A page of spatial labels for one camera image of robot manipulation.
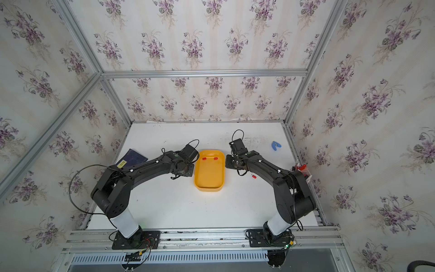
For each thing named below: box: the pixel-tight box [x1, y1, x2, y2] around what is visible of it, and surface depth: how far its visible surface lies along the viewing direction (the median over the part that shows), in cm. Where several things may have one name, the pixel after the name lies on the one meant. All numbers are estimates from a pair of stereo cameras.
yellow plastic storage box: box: [193, 149, 226, 193], surface depth 97 cm
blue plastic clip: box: [271, 140, 282, 152], surface depth 109 cm
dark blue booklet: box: [116, 148, 148, 169], surface depth 102 cm
